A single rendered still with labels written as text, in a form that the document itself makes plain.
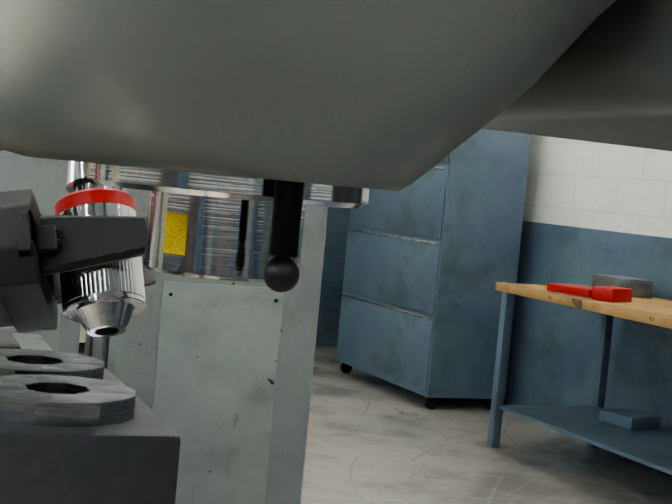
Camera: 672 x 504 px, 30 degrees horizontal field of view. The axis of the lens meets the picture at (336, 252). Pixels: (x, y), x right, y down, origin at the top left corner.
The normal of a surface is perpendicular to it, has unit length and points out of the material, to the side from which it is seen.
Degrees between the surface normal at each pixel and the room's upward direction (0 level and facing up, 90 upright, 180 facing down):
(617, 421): 90
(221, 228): 90
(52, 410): 90
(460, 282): 90
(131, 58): 123
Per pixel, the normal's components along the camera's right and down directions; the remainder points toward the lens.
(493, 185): 0.40, 0.08
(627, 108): -0.50, 0.86
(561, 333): -0.91, -0.07
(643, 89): -0.71, 0.66
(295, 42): 0.29, 0.61
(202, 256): -0.14, 0.04
